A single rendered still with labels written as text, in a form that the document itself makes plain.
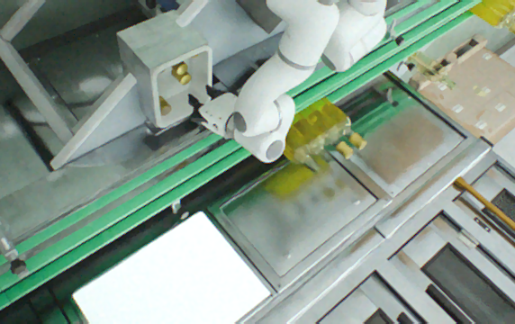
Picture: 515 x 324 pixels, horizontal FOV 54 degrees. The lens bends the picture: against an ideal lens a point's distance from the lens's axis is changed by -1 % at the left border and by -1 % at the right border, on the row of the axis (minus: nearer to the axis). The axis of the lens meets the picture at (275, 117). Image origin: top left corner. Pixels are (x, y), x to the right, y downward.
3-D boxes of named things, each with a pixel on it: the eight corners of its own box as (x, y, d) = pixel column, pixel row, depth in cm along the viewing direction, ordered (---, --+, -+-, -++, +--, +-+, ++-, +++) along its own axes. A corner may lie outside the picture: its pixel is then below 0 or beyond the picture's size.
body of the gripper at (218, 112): (226, 148, 120) (199, 126, 127) (259, 127, 125) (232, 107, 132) (221, 122, 116) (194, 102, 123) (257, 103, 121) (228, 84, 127)
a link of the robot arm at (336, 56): (400, -14, 105) (343, 34, 102) (385, 42, 127) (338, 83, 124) (366, -41, 107) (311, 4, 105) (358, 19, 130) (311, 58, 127)
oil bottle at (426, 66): (395, 56, 203) (447, 95, 192) (398, 46, 199) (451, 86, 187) (404, 49, 205) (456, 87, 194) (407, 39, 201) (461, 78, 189)
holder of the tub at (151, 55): (142, 122, 144) (158, 140, 140) (132, 49, 123) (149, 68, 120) (193, 96, 152) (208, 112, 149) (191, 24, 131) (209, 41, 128)
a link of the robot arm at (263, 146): (269, 109, 105) (302, 99, 111) (239, 88, 112) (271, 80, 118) (260, 169, 112) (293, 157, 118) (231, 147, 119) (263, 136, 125)
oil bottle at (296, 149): (251, 123, 159) (297, 169, 150) (253, 112, 155) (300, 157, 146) (265, 115, 162) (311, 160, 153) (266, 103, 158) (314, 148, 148)
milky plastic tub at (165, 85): (141, 112, 140) (158, 131, 136) (132, 50, 123) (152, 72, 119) (194, 85, 148) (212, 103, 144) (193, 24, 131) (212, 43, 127)
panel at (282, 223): (66, 298, 131) (136, 412, 116) (64, 293, 129) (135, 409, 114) (316, 136, 174) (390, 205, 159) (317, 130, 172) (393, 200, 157)
